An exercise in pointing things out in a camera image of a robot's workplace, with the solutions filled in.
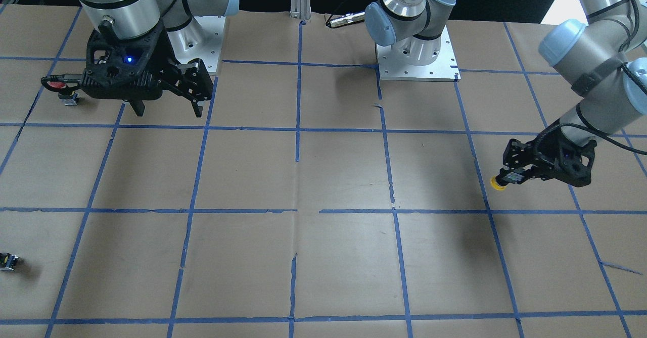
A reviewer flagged yellow push button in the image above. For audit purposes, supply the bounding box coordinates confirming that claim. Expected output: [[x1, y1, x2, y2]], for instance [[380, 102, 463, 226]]
[[490, 170, 509, 191]]

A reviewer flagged silver cable connector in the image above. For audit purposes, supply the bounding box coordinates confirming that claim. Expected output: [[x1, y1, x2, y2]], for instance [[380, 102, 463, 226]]
[[325, 11, 365, 29]]

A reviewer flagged black braided cable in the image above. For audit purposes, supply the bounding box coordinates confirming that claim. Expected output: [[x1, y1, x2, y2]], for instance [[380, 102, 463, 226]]
[[536, 0, 647, 156]]

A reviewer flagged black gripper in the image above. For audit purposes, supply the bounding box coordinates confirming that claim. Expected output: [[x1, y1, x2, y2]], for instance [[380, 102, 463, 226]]
[[81, 22, 213, 118], [500, 125, 597, 187]]

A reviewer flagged red and green push button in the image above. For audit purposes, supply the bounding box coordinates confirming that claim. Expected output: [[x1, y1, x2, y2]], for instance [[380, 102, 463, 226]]
[[47, 81, 80, 106]]

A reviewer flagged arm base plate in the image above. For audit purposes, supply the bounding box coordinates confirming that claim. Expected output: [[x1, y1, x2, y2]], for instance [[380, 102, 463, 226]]
[[375, 27, 461, 82], [168, 16, 228, 76]]

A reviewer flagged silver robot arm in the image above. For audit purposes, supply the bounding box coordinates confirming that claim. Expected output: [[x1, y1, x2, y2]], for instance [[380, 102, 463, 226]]
[[365, 0, 645, 190], [41, 0, 240, 117]]

